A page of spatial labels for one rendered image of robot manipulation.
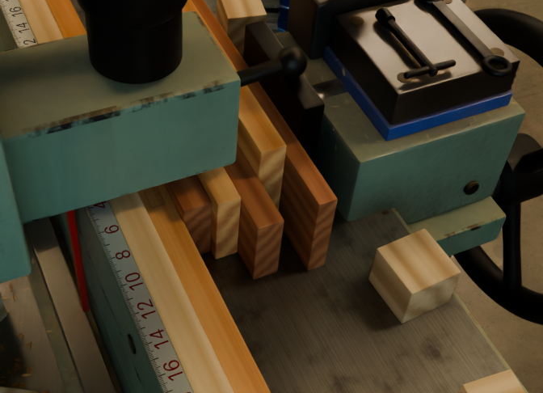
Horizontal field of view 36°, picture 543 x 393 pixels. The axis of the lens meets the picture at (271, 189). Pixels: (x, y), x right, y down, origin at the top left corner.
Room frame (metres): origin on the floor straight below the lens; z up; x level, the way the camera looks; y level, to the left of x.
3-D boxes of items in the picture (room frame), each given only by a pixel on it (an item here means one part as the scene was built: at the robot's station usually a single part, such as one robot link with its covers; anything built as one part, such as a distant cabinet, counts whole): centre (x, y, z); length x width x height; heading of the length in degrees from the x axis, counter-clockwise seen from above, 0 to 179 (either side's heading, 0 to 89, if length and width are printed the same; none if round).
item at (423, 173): (0.47, -0.08, 0.92); 0.15 x 0.13 x 0.09; 30
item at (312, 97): (0.43, -0.02, 0.95); 0.09 x 0.07 x 0.09; 30
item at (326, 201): (0.44, 0.03, 0.93); 0.25 x 0.01 x 0.07; 30
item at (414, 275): (0.32, -0.10, 0.92); 0.04 x 0.04 x 0.03; 34
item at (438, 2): (0.46, -0.12, 1.00); 0.10 x 0.02 x 0.01; 30
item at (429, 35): (0.47, -0.08, 0.99); 0.13 x 0.11 x 0.06; 30
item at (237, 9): (0.55, 0.04, 0.92); 0.04 x 0.03 x 0.04; 20
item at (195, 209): (0.41, 0.09, 0.93); 0.18 x 0.02 x 0.05; 30
